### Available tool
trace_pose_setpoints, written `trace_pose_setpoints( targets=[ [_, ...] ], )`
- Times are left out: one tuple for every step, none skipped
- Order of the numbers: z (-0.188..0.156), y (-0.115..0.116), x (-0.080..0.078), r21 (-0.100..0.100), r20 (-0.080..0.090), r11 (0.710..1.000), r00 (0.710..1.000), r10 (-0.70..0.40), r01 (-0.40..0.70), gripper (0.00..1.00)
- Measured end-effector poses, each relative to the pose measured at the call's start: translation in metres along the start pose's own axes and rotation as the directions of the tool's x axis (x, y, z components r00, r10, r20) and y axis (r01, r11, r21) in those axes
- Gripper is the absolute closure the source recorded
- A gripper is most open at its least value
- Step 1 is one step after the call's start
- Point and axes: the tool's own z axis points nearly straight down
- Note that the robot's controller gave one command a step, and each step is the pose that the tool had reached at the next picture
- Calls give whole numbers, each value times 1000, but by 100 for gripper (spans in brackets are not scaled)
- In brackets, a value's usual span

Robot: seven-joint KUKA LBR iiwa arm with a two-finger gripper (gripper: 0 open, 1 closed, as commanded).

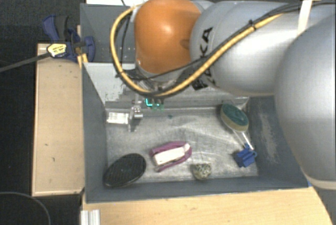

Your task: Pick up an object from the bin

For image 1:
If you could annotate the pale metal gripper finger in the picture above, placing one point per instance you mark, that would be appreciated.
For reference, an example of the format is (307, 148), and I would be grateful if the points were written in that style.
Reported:
(137, 112)

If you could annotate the grey metal bin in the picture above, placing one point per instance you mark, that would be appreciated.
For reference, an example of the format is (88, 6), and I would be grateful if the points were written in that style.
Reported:
(183, 134)

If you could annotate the purple and white stapler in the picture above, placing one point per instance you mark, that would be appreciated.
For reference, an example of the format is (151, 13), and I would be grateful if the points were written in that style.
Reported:
(169, 156)

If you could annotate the black round mesh disc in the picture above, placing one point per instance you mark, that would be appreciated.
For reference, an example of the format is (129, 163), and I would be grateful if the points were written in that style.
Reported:
(124, 170)

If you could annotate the pale wood board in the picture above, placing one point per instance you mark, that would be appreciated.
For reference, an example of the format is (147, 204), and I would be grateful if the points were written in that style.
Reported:
(57, 127)

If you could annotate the speckled grey stone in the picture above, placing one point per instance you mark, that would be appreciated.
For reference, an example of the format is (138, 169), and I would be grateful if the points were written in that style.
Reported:
(201, 171)

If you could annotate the green and yellow sponge brush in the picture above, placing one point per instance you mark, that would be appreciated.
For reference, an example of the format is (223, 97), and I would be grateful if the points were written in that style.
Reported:
(234, 117)

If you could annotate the blue plastic clip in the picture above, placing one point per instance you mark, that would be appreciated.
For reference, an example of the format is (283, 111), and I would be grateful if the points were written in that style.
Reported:
(245, 158)

